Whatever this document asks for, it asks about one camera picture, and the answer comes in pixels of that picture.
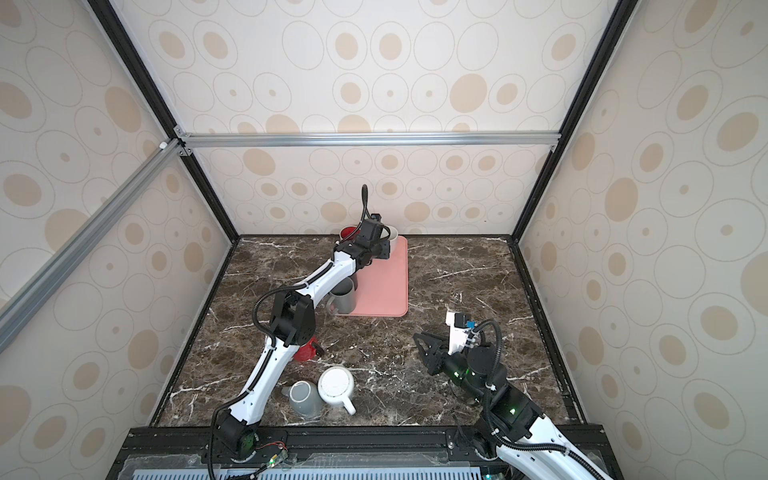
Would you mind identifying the left aluminium frame bar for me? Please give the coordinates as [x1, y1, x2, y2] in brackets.
[1, 138, 181, 350]

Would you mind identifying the black left corner post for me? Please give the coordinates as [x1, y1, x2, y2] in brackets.
[87, 0, 240, 243]

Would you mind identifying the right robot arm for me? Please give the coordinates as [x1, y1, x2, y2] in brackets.
[413, 333, 610, 479]

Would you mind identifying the pink mug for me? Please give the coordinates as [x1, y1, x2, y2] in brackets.
[381, 225, 398, 243]

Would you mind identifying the white mug red inside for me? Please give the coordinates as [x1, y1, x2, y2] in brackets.
[340, 226, 359, 242]

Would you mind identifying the pink plastic tray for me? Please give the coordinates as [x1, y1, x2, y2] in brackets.
[350, 237, 409, 318]

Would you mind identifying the black corner post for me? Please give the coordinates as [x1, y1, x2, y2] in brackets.
[509, 0, 639, 246]
[87, 0, 240, 243]

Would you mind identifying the grey mug front row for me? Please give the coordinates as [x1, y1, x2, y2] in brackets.
[281, 380, 324, 420]

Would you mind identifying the horizontal aluminium frame bar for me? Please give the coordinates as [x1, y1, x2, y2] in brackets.
[180, 131, 561, 148]

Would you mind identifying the black right corner post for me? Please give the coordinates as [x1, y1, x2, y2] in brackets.
[509, 0, 639, 246]

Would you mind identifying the grey mug row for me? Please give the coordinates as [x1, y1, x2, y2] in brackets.
[281, 380, 324, 420]
[326, 277, 357, 315]

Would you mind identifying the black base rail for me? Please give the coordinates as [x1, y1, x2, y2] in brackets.
[104, 422, 625, 480]

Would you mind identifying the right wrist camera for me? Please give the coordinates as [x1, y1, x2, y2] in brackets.
[445, 310, 476, 355]

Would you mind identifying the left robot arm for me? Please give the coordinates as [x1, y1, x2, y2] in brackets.
[210, 211, 391, 454]

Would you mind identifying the large white ribbed mug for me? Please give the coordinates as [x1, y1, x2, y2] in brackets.
[317, 366, 356, 415]

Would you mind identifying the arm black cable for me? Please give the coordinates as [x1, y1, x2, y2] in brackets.
[473, 317, 607, 480]
[206, 184, 372, 480]

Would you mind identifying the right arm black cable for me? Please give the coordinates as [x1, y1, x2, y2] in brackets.
[473, 317, 607, 480]

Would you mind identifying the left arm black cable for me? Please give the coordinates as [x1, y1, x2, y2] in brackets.
[206, 184, 372, 480]

